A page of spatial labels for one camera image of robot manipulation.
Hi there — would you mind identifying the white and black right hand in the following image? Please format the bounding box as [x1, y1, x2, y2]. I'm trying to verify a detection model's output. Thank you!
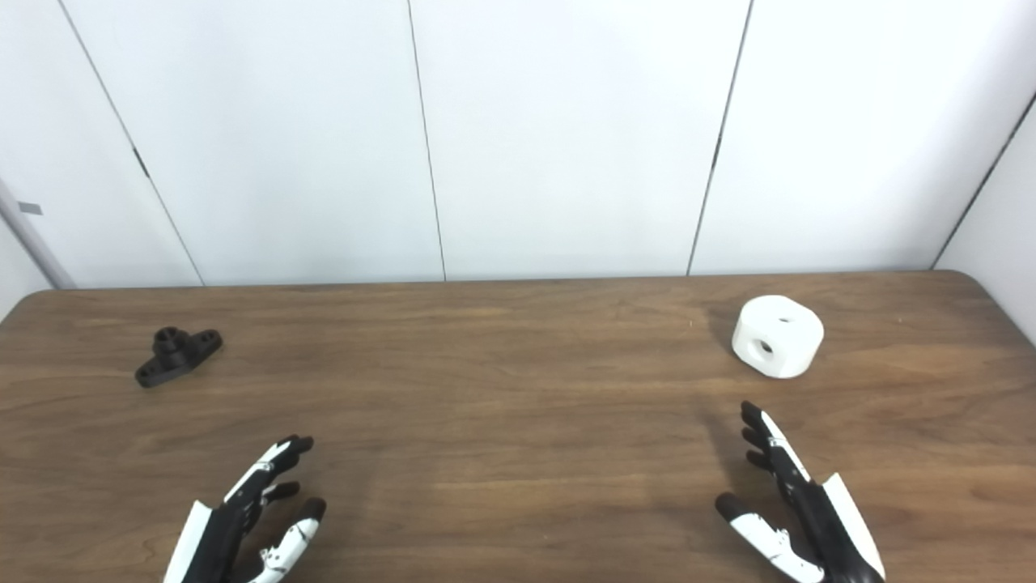
[715, 401, 886, 583]

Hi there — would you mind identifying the white and black left hand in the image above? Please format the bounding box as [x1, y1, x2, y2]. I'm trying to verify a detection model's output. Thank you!
[163, 435, 327, 583]

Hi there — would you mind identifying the black flanged holder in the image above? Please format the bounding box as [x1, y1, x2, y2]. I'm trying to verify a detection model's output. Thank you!
[134, 326, 224, 389]

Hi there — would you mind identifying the round white piece with holes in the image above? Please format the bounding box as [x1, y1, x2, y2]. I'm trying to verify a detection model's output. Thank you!
[732, 295, 825, 380]

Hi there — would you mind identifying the grey wall corner post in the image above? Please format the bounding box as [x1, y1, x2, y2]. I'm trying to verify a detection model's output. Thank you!
[0, 178, 75, 290]

